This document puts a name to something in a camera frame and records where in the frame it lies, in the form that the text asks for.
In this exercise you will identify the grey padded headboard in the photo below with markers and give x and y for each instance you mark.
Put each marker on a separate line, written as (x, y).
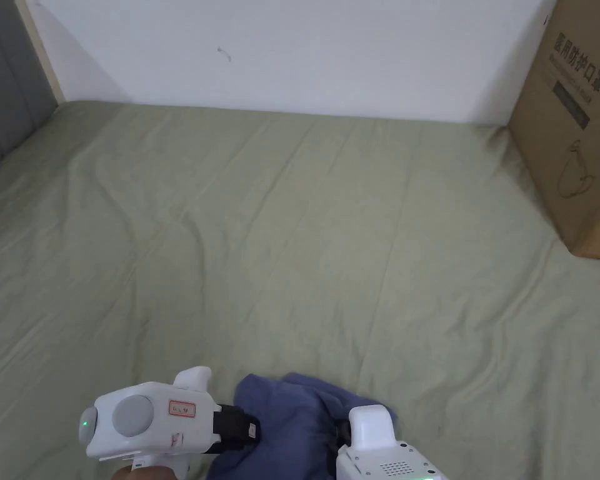
(7, 85)

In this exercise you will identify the person's left hand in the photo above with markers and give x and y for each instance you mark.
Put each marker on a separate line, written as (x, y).
(145, 471)

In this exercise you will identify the bed with pale green sheet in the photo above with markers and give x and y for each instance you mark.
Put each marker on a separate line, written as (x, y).
(260, 240)

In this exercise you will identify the brown cardboard carton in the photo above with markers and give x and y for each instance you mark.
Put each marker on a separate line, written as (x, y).
(572, 125)

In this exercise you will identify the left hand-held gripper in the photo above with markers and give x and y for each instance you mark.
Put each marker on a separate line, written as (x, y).
(150, 415)

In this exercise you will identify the dark blue shirt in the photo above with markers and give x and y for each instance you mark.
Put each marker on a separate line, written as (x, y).
(285, 425)

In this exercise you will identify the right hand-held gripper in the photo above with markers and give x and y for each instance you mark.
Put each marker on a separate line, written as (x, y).
(375, 445)

